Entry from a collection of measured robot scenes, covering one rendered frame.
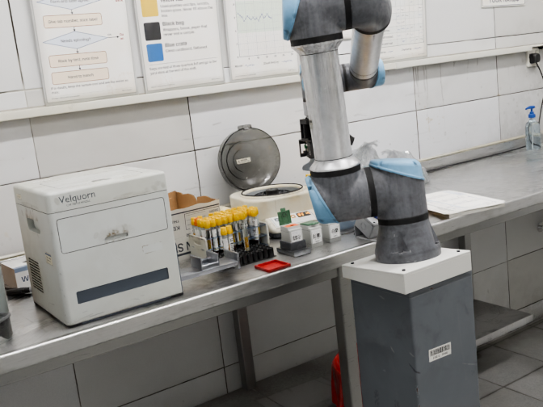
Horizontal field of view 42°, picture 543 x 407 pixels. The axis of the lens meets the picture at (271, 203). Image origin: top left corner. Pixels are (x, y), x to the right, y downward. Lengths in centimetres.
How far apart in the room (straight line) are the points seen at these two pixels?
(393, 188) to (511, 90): 194
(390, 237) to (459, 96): 166
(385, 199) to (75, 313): 72
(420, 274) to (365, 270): 13
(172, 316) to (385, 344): 49
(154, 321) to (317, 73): 66
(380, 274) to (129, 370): 111
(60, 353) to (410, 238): 79
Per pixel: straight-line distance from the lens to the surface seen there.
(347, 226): 211
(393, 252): 162
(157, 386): 249
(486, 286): 346
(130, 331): 163
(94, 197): 158
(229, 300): 173
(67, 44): 223
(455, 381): 173
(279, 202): 216
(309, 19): 154
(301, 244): 192
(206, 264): 174
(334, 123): 157
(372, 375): 175
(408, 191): 160
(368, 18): 157
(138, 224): 163
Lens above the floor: 138
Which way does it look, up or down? 11 degrees down
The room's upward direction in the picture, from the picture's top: 7 degrees counter-clockwise
